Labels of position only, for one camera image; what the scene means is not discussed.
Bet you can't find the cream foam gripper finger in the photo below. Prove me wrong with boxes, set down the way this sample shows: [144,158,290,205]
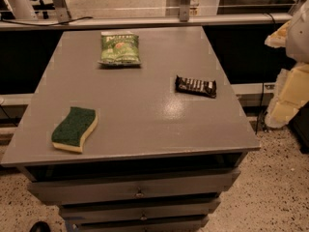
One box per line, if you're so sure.
[265,63,309,129]
[265,21,290,48]

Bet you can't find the black rxbar chocolate bar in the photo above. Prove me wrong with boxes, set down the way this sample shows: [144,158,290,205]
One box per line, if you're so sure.
[175,76,216,99]

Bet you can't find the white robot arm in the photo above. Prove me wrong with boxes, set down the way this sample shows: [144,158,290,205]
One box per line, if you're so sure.
[265,0,309,128]

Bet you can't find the grey metal railing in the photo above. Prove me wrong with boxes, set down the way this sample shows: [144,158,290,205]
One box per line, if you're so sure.
[0,13,292,31]

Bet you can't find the green chips bag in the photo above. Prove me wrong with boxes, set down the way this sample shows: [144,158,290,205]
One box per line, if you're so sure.
[99,32,141,66]

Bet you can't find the middle grey drawer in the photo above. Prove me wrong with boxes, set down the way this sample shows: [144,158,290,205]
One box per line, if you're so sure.
[60,196,220,224]

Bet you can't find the grey drawer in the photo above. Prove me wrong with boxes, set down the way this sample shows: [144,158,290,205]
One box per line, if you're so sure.
[28,167,240,205]
[78,216,209,232]
[60,196,220,224]

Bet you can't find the grey drawer cabinet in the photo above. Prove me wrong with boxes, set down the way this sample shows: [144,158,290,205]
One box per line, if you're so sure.
[2,27,260,232]

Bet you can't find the bottom grey drawer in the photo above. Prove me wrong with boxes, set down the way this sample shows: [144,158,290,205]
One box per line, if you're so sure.
[78,216,209,232]

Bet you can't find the green yellow sponge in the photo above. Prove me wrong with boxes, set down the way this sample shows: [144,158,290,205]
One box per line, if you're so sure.
[51,107,98,153]

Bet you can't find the top grey drawer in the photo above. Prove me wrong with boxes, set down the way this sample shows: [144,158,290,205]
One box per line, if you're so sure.
[28,167,240,205]

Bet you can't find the black hanging cable right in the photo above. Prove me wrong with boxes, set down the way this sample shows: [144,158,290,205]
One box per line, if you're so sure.
[255,80,269,135]

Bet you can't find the black cable on rail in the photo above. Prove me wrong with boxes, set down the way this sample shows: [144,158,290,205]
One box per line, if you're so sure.
[0,15,95,27]

